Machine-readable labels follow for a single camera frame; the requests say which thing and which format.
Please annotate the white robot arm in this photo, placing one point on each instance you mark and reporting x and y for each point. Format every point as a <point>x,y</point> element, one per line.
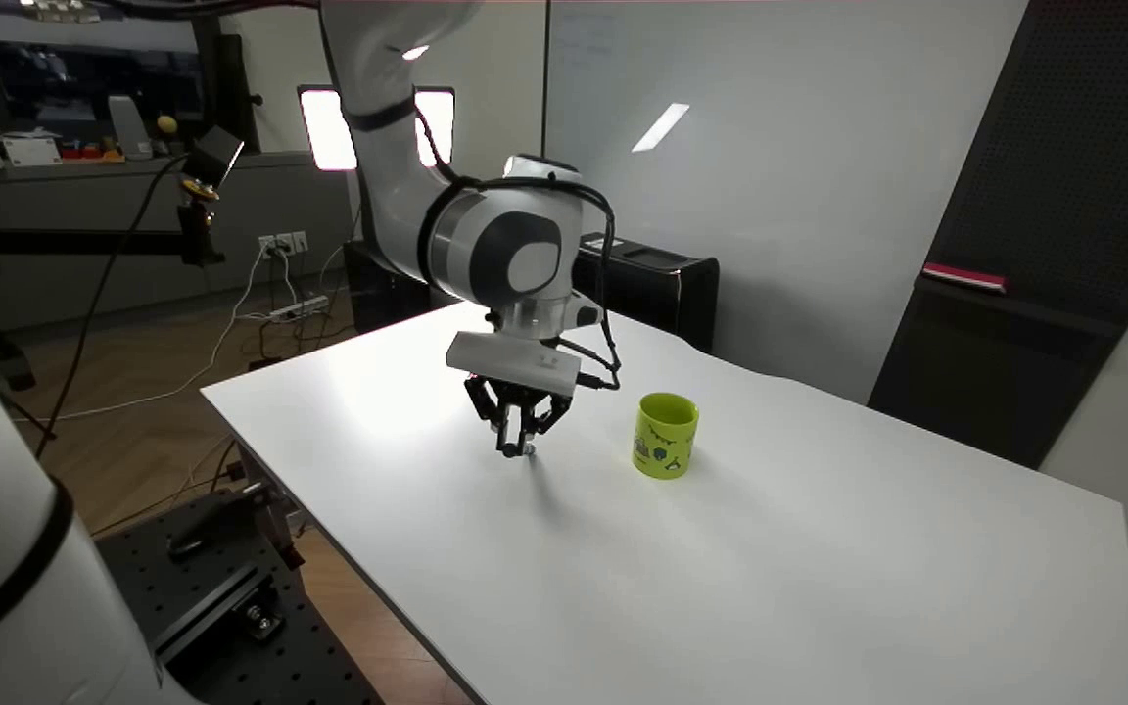
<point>501,244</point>

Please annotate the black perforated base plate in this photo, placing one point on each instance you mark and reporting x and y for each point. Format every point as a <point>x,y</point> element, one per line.
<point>226,609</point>

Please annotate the white power strip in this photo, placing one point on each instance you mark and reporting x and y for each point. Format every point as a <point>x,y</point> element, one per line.
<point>306,307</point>

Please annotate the bright LED light panel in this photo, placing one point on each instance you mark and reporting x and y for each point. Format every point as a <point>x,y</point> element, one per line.
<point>329,135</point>

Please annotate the grey shelf with clutter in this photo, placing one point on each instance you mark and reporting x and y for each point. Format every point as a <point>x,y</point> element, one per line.
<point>125,103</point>

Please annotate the black box behind table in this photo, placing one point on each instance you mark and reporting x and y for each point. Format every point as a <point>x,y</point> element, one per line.
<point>656,289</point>

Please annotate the black camera on stand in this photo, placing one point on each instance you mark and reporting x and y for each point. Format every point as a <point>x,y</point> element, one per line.
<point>203,167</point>

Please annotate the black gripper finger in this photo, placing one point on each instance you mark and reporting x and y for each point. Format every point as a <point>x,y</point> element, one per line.
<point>543,415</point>
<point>489,401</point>

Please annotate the black speaker box on floor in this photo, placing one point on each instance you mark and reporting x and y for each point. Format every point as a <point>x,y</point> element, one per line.
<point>382,294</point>

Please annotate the black cabinet with pink label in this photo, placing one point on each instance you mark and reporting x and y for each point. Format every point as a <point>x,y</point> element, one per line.
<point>1025,293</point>

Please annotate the green mug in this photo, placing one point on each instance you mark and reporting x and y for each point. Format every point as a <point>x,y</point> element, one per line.
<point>664,435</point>

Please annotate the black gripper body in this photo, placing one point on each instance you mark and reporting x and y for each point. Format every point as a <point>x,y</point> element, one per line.
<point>511,370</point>

